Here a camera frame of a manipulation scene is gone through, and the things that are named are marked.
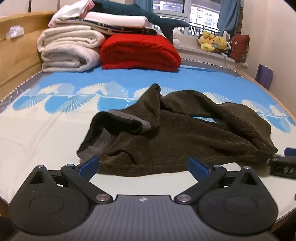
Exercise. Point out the red cushion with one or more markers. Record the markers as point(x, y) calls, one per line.
point(240, 47)

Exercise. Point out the purple rolled mat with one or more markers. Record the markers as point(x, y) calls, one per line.
point(264, 76)

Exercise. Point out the wooden bed frame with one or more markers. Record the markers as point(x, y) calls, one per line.
point(261, 88)

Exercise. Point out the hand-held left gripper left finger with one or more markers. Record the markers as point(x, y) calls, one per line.
point(89, 166)

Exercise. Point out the white folded pillow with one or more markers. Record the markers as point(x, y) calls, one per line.
point(115, 18)

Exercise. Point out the cream folded quilt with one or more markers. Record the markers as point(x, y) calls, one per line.
point(67, 48)

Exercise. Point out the yellow duck plush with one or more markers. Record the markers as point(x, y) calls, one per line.
point(205, 40)

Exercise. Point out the white plush toy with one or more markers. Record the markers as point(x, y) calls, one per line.
point(177, 34)

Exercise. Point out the red folded blanket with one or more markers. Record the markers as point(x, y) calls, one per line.
point(138, 52)

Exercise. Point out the white window sill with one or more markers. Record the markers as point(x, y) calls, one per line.
point(196, 55)

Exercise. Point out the yellow bear plush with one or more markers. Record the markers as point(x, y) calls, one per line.
point(220, 42)

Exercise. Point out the blue white printed bed sheet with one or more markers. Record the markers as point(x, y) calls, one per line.
point(46, 129)

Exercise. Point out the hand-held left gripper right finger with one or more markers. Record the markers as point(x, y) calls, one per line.
point(196, 166)

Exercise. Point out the clear plastic bag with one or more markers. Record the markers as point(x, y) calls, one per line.
point(14, 32)

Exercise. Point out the teal shark plush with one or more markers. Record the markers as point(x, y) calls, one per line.
point(159, 19)

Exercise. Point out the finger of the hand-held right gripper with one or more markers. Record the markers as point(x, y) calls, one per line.
point(291, 151)
point(283, 165)

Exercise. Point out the window with railing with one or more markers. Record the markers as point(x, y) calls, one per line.
point(201, 16)

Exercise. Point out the blue curtain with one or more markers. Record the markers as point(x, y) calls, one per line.
point(229, 16)
point(142, 4)

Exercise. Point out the black white striped plush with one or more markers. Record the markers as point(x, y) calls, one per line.
point(228, 49)

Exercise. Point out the white pink folded cloth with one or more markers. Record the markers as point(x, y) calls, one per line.
point(71, 10)

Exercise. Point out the wooden headboard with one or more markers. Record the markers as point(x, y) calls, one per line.
point(18, 60)

